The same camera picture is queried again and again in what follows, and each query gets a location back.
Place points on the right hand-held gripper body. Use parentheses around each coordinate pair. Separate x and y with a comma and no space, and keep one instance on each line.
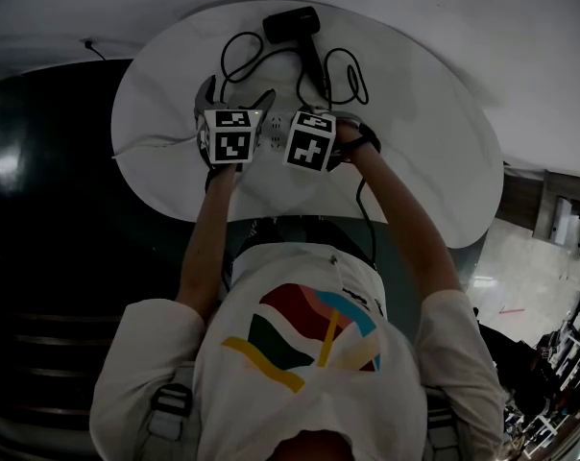
(311,139)

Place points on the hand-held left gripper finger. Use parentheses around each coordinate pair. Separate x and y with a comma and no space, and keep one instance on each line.
(205,95)
(265,103)

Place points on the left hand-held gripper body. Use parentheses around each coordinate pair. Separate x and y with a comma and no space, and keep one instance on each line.
(230,139)

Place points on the white power strip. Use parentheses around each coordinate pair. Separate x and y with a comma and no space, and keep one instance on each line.
(275,130)

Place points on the black hair dryer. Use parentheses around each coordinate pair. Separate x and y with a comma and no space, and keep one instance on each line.
(290,24)

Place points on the person's left forearm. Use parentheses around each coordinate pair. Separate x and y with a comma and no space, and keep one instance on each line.
(206,243)

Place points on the person's right forearm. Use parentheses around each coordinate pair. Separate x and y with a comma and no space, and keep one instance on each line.
(405,224)

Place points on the person's right hand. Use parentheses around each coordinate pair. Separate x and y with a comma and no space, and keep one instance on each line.
(350,137)

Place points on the black wrist band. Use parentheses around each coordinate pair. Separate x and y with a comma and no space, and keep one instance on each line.
(369,137)

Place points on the person's dark trousers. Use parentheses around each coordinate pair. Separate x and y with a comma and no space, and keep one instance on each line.
(299,231)

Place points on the dark upholstered sofa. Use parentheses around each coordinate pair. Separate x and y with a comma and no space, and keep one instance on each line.
(55,257)

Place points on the wooden cabinet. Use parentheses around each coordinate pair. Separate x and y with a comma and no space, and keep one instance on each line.
(544,200)

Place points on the white printed t-shirt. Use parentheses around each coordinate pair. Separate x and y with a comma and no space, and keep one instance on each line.
(290,392)

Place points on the white shelving rack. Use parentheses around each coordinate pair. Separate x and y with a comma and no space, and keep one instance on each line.
(563,368)

